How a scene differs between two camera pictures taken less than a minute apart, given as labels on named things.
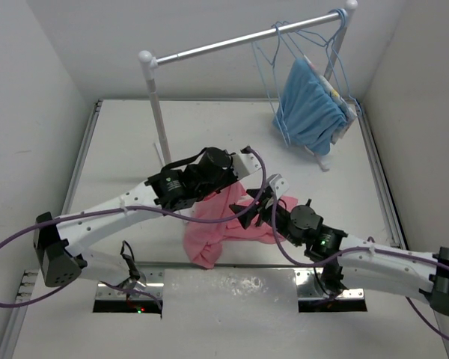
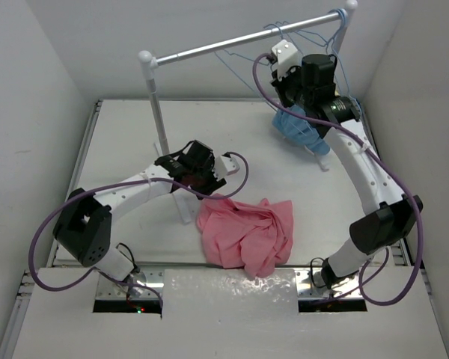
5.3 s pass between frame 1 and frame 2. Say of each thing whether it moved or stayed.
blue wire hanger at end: stayed
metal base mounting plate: stayed
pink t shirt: moved
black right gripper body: moved
